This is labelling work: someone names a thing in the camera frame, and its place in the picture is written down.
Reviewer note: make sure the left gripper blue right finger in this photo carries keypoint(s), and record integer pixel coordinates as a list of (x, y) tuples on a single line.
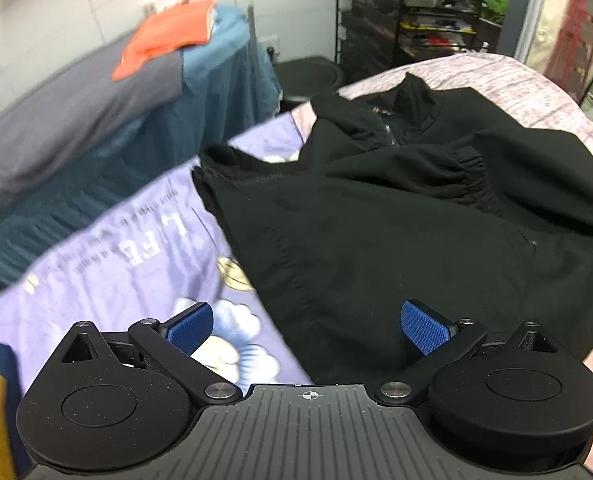
[(442, 342)]

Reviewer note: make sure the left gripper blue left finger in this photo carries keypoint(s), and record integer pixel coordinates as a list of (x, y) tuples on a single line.
[(168, 346)]

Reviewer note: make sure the black jacket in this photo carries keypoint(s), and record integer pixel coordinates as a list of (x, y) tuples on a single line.
[(412, 193)]

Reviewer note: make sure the lavender cartoon bed sheet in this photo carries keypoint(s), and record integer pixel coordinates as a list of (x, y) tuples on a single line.
[(151, 257)]

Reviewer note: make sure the grey blanket on table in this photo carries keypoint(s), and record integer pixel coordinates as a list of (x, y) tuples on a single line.
[(75, 109)]

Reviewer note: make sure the blue table cover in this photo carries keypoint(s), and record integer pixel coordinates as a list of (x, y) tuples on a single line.
[(228, 86)]

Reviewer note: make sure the black round bin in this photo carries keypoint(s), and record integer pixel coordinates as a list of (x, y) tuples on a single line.
[(303, 78)]

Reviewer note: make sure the red hand truck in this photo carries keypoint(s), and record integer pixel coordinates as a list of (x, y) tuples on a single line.
[(571, 62)]

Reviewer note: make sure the orange folded cloth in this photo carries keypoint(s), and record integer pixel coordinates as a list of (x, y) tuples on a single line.
[(186, 24)]

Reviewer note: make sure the black wire storage rack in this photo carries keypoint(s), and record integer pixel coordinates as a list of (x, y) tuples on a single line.
[(373, 36)]

